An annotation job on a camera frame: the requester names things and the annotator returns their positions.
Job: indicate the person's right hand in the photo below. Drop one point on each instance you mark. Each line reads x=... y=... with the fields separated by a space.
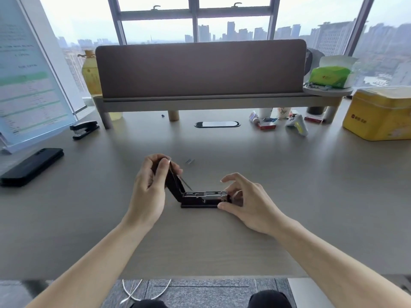
x=257 y=208

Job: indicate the round white tray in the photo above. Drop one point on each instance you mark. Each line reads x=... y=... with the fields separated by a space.
x=340 y=91

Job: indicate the person's left hand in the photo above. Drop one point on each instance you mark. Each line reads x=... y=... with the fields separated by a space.
x=146 y=195

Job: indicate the white handheld controller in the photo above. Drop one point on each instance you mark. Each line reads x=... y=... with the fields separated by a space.
x=298 y=125

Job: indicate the person's left thumb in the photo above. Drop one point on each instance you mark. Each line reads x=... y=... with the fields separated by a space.
x=176 y=170

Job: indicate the grey window frame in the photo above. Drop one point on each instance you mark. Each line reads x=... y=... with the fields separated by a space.
x=194 y=15

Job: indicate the silver staple strip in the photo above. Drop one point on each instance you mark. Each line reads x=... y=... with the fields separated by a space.
x=189 y=161

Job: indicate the closed black stapler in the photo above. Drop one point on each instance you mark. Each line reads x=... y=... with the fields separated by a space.
x=84 y=130

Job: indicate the dark round jar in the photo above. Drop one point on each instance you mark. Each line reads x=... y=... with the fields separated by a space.
x=316 y=110

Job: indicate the yellow tin box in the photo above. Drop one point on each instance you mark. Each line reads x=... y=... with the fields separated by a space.
x=379 y=115

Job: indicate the brown desk divider panel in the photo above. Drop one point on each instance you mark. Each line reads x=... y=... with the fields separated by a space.
x=200 y=68

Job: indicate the green tissue packet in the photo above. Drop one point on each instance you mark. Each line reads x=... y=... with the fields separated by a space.
x=329 y=76

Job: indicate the flat red box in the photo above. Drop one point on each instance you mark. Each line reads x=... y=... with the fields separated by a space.
x=313 y=118

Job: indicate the person's right knee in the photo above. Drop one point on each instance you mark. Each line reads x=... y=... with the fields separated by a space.
x=269 y=299

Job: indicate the dark grey cap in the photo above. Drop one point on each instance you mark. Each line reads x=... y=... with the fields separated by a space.
x=312 y=62

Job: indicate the white open carton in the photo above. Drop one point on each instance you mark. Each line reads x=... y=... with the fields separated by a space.
x=348 y=64

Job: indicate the person's right forearm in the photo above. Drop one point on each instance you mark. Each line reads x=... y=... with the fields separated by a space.
x=337 y=266

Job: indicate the person's knee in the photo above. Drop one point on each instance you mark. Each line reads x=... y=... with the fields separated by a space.
x=269 y=299
x=146 y=304

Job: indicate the black stapler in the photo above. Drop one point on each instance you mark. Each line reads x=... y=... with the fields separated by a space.
x=84 y=130
x=199 y=199

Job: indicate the red staple box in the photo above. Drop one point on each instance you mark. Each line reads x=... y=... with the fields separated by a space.
x=266 y=125

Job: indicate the yellow oil bottle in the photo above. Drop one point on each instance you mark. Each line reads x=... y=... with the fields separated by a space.
x=91 y=76

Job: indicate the small white tube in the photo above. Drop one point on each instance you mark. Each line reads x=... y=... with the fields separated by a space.
x=253 y=118

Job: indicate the white cabinet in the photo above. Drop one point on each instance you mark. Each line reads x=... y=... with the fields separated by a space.
x=308 y=293

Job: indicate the clear acrylic sign holder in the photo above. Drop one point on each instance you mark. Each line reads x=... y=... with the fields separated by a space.
x=29 y=76

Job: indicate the person's left forearm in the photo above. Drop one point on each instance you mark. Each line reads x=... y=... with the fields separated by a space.
x=96 y=263

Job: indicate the wooden desk shelf riser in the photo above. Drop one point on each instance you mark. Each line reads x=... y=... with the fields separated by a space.
x=208 y=104

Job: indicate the person's right thumb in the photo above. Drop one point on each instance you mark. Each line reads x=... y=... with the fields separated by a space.
x=229 y=207

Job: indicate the black phone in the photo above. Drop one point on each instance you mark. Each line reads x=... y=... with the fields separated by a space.
x=32 y=166

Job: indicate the person's left knee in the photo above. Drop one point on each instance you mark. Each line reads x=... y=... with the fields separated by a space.
x=146 y=304

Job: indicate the patterned paper cup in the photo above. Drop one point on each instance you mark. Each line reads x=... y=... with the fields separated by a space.
x=284 y=112

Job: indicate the white cup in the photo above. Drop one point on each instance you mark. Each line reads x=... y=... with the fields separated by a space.
x=265 y=113

